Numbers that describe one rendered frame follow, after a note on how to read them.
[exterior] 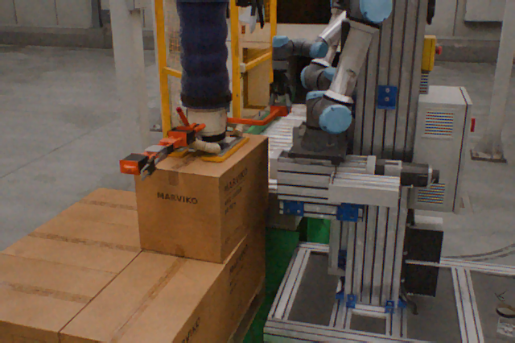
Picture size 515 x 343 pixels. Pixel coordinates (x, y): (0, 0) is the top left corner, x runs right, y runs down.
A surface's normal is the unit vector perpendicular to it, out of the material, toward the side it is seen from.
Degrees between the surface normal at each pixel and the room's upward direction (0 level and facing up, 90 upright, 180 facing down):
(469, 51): 90
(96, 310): 0
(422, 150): 90
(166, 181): 90
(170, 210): 90
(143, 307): 0
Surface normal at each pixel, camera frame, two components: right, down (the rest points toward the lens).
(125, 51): -0.27, 0.33
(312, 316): 0.00, -0.94
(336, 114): 0.16, 0.46
